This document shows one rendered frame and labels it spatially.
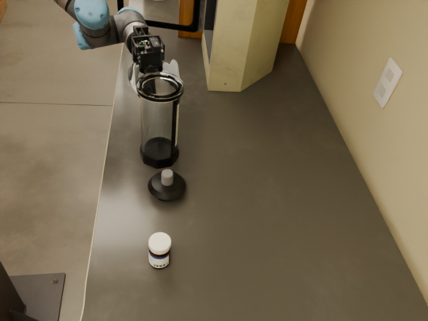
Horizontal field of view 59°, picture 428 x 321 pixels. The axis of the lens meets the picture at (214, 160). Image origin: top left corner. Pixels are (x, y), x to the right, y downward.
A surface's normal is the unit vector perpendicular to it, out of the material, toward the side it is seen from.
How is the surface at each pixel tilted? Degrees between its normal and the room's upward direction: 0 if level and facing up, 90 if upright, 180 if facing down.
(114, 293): 1
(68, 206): 0
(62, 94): 0
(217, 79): 90
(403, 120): 90
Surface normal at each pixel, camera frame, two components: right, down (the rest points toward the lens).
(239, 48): 0.10, 0.70
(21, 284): 0.11, -0.71
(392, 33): -0.99, -0.01
